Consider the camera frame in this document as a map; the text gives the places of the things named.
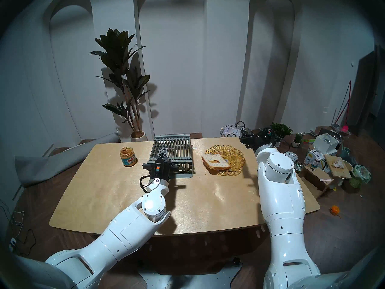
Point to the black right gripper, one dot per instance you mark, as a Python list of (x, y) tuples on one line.
[(263, 138)]

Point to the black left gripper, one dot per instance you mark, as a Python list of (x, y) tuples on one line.
[(161, 171)]

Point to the amber glass plate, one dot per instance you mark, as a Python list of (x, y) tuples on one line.
[(233, 159)]

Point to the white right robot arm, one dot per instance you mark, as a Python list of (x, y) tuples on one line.
[(279, 201)]

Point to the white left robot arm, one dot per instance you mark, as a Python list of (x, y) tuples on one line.
[(126, 231)]

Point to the peanut butter jar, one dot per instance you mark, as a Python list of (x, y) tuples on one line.
[(127, 159)]

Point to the slice of white bread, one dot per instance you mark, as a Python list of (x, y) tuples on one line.
[(215, 162)]

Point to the white printed card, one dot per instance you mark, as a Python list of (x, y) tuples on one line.
[(231, 130)]

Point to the grey slatted cutlery rack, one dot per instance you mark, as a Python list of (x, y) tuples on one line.
[(177, 147)]

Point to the small bushy potted plant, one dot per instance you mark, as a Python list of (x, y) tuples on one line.
[(282, 129)]

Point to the blue patterned bowl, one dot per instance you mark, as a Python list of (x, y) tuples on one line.
[(292, 155)]

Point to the tiny potted plant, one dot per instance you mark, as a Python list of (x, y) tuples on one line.
[(296, 144)]

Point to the small steel bowl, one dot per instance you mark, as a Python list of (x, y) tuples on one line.
[(298, 166)]

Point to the white milk carton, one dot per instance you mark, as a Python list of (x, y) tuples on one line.
[(309, 157)]

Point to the brown cardboard box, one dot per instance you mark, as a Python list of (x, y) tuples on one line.
[(315, 177)]

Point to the white open box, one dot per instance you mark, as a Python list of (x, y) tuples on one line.
[(324, 147)]

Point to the white plastic spoon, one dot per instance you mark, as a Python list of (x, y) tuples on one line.
[(325, 180)]

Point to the crumpled white tissue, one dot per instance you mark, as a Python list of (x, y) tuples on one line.
[(337, 163)]

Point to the pale green cup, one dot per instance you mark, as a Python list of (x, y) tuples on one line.
[(346, 153)]

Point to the beige bowl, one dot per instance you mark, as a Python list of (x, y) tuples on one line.
[(348, 166)]

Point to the tall potted plant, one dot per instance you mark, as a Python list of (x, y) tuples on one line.
[(117, 50)]

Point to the dark door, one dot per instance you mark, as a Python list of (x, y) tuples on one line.
[(368, 89)]

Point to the white power strip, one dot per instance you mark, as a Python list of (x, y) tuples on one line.
[(12, 244)]

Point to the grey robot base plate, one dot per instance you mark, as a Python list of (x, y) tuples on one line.
[(186, 281)]

